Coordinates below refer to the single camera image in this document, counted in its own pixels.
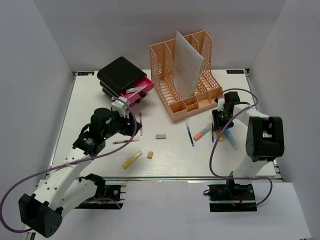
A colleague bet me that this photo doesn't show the grey eraser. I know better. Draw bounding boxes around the grey eraser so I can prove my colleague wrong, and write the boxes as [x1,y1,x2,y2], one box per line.
[155,134,167,140]

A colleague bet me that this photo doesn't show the light blue highlighter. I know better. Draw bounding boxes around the light blue highlighter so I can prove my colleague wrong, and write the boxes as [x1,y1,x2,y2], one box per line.
[224,129,239,150]

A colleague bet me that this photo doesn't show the flat red gel pen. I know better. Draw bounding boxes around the flat red gel pen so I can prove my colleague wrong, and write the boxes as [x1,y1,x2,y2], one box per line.
[112,138,140,145]

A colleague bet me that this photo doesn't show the upright red gel pen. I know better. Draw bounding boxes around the upright red gel pen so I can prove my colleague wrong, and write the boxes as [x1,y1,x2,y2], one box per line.
[139,112,143,137]

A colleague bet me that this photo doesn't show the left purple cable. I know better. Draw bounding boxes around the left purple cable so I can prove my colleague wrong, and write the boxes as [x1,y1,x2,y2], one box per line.
[0,96,142,233]

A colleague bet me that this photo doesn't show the purple cable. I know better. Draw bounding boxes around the purple cable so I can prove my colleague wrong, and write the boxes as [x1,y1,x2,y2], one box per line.
[0,96,142,233]
[209,87,274,207]

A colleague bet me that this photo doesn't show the dark purple gel pen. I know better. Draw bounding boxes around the dark purple gel pen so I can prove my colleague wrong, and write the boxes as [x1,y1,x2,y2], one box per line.
[211,121,215,143]

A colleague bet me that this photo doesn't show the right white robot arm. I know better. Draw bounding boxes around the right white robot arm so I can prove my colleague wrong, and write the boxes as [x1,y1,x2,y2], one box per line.
[209,88,285,200]

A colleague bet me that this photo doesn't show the blue gel pen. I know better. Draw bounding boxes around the blue gel pen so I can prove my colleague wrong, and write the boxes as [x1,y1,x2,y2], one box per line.
[185,122,195,147]

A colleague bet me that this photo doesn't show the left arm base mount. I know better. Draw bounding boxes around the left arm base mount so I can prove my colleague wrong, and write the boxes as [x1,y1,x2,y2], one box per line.
[76,173,126,210]

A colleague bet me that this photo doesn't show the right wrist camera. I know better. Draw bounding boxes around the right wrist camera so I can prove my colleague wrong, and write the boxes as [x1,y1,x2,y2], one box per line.
[216,98,225,112]

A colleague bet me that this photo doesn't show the black pink drawer unit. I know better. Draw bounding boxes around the black pink drawer unit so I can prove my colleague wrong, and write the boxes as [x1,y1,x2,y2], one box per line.
[97,56,155,106]

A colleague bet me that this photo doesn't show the green highlighter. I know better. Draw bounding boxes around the green highlighter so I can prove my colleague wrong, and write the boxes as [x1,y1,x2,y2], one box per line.
[125,85,146,94]

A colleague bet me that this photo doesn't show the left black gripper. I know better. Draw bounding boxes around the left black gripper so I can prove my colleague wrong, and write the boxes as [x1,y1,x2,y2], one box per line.
[102,108,143,139]

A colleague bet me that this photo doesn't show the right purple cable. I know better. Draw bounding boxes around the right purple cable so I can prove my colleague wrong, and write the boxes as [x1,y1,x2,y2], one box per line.
[209,87,274,207]

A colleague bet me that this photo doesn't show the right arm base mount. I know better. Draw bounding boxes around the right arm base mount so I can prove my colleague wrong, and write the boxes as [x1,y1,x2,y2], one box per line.
[203,184,257,213]

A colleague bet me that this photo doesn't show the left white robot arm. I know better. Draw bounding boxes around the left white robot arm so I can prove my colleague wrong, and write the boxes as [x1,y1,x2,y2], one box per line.
[18,107,142,238]

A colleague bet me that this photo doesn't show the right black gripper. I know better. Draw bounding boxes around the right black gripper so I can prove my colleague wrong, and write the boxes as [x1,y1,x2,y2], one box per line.
[212,108,235,131]

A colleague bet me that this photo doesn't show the tan eraser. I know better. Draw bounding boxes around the tan eraser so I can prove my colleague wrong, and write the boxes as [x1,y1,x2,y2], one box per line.
[147,151,154,159]

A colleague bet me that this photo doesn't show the orange plastic file organizer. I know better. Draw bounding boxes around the orange plastic file organizer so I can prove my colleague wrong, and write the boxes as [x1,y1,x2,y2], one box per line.
[149,30,225,124]

